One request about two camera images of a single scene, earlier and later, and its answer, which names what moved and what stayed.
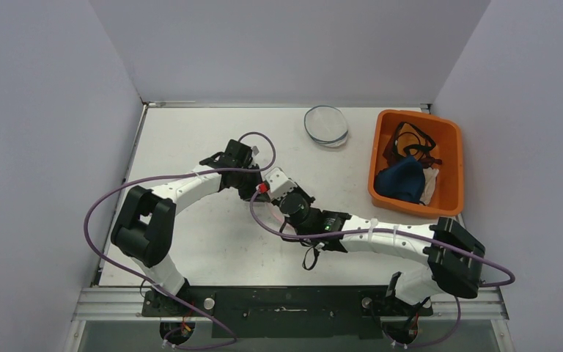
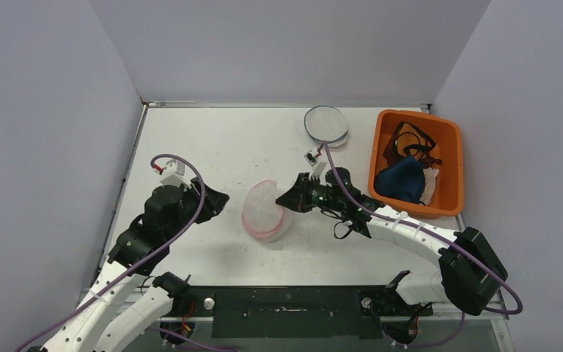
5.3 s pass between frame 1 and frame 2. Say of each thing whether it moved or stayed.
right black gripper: moved
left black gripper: moved
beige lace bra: stayed
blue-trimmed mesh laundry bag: stayed
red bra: stayed
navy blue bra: stayed
